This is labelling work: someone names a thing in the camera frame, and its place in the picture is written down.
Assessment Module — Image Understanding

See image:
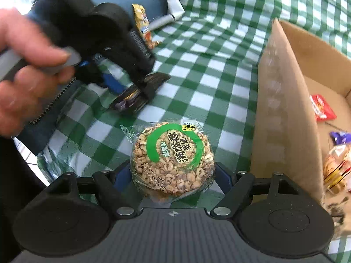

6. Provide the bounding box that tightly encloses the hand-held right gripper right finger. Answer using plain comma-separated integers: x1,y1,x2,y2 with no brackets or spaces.
211,161,301,216

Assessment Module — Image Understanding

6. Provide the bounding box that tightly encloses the dark snack packet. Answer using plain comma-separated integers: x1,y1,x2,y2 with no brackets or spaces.
111,73,172,113

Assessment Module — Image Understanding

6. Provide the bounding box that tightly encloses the grey marker pen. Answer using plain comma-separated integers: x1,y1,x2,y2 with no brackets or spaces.
149,14,176,31

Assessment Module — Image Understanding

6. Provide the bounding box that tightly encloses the brown cardboard box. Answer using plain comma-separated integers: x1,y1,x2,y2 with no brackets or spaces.
251,18,351,207

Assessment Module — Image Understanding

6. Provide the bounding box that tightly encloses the round puffed grain cake packet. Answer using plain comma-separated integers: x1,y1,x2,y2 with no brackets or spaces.
121,119,216,205

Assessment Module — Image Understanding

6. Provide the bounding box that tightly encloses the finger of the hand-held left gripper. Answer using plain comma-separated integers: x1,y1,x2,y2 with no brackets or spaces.
128,28,171,100
75,60,127,95

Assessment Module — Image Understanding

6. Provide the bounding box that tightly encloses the red snack packet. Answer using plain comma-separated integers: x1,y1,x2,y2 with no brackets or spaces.
310,94,337,123

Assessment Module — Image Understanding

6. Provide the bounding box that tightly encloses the green white checked cloth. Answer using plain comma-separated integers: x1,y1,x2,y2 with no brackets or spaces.
38,0,351,256

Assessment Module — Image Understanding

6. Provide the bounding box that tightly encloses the person's left hand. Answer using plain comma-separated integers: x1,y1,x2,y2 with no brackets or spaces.
0,7,77,138

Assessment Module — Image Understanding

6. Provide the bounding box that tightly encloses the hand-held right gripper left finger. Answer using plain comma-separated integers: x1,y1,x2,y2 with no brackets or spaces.
52,167,138,216

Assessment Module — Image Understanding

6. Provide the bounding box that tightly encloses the clear cookie packet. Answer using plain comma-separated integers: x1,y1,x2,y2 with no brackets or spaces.
322,144,351,195

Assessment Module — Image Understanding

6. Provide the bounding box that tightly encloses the yellow snack packet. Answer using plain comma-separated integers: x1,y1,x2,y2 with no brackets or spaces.
132,3,161,50

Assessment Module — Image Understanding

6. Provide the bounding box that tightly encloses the purple snack packet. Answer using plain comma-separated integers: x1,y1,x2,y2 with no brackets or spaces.
330,131,351,146

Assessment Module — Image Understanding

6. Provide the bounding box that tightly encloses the dark blue zippered bag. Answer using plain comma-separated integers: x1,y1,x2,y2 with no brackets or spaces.
16,60,84,154

